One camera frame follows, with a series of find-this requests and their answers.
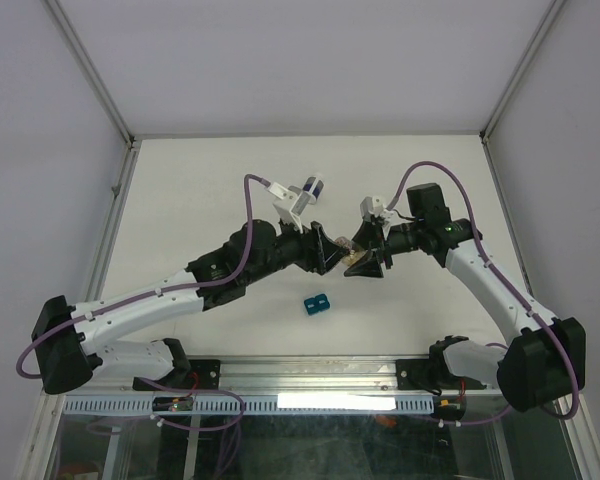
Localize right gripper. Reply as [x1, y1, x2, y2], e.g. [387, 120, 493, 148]
[343, 220, 424, 278]

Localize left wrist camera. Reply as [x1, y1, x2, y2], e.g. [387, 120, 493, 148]
[267, 182, 317, 233]

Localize aluminium mounting rail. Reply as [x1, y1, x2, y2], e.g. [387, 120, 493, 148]
[43, 353, 579, 401]

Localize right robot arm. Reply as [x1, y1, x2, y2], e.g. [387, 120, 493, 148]
[345, 183, 586, 412]

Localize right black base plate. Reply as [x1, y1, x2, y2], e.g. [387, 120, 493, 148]
[395, 357, 486, 395]

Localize teal pill organizer box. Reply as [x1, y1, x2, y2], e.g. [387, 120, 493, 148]
[303, 293, 331, 316]

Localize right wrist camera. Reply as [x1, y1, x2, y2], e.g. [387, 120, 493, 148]
[360, 196, 392, 222]

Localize white blue pill bottle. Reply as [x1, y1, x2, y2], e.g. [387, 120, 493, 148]
[302, 173, 324, 203]

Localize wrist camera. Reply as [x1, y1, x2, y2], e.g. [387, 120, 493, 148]
[360, 196, 392, 222]
[267, 182, 317, 233]

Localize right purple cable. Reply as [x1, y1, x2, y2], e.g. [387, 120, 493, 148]
[387, 160, 581, 427]

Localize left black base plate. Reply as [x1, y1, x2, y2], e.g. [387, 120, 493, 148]
[151, 358, 222, 392]

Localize clear pill bottle yellow capsules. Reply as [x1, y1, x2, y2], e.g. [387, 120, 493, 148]
[341, 249, 368, 267]

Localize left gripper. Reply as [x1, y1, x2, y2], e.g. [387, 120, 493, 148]
[244, 214, 350, 286]

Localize perforated cable tray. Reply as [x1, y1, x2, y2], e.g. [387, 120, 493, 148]
[63, 393, 434, 417]

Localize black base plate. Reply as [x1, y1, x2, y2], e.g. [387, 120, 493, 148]
[151, 358, 222, 392]
[395, 357, 486, 395]

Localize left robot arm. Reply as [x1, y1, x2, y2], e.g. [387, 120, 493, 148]
[31, 220, 348, 395]

